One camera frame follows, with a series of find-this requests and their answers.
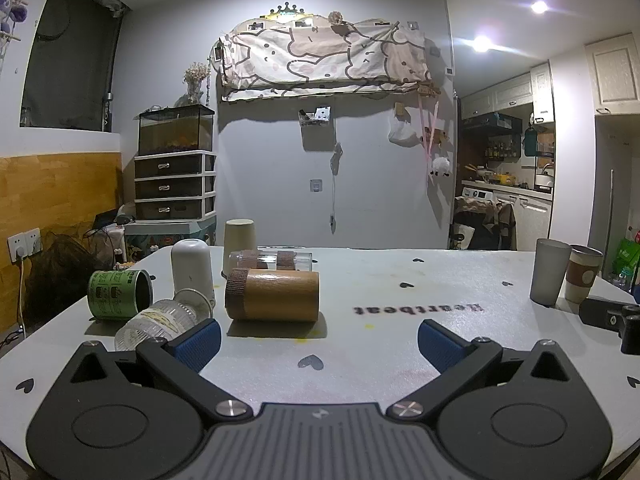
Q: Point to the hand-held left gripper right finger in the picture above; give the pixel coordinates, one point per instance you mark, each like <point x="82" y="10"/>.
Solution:
<point x="438" y="345"/>

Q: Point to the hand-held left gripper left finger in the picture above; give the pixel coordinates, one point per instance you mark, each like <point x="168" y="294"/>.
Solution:
<point x="200" y="342"/>

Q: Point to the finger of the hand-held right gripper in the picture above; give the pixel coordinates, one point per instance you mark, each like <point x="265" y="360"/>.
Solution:
<point x="602" y="314"/>

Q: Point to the paper cup with brown sleeve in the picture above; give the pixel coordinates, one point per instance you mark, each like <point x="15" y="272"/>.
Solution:
<point x="582" y="275"/>

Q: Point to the clear plastic cup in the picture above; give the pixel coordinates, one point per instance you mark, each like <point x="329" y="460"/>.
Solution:
<point x="155" y="322"/>

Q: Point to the grey translucent cup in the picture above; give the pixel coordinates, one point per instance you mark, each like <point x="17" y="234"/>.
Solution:
<point x="549" y="272"/>

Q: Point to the white cup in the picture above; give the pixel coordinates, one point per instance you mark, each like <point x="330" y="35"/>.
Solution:
<point x="190" y="270"/>

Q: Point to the beige paper cup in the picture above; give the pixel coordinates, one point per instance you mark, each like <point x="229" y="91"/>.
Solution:
<point x="239" y="245"/>

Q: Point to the clear cup with brown sleeve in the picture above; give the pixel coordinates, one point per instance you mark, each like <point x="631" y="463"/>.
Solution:
<point x="270" y="260"/>

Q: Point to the green bag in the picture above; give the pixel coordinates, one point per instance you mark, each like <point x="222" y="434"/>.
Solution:
<point x="627" y="257"/>

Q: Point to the green tin can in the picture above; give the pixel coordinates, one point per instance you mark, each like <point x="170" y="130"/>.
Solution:
<point x="117" y="294"/>

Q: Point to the chair with draped clothes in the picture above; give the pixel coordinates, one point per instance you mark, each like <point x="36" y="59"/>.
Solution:
<point x="482" y="225"/>

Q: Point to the white washing machine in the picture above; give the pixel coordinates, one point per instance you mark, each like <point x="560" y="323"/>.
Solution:
<point x="480" y="194"/>

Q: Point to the white plastic drawer unit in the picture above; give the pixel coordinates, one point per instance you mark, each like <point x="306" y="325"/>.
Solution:
<point x="172" y="187"/>

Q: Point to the black mesh bag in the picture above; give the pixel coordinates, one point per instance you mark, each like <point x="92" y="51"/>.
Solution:
<point x="55" y="270"/>

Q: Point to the white plush toy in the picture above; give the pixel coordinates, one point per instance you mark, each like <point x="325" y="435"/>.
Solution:
<point x="440" y="167"/>

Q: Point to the glass fish tank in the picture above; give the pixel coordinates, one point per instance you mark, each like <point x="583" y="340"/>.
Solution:
<point x="172" y="132"/>

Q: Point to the white plastic bag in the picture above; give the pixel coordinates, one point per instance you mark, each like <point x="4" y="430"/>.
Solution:
<point x="402" y="132"/>

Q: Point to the dried flower bouquet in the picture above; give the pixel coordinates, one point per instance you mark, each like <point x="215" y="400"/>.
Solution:
<point x="196" y="77"/>

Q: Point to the printed blanket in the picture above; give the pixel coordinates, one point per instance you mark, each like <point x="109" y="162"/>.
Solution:
<point x="325" y="60"/>

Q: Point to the dark window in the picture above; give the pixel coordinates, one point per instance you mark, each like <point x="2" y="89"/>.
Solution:
<point x="70" y="60"/>

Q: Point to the gold crown decoration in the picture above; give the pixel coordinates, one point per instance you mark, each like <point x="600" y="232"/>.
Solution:
<point x="286" y="11"/>

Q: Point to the small square wall outlet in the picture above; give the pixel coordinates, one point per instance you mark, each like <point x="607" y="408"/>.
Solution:
<point x="316" y="185"/>

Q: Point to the white wall socket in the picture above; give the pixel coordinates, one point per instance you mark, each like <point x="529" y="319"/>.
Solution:
<point x="24" y="245"/>

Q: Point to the white kitchen wall cabinet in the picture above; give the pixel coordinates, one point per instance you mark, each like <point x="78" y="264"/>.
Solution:
<point x="612" y="77"/>

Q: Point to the clear wall shelf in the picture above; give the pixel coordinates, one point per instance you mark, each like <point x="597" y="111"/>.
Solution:
<point x="315" y="116"/>

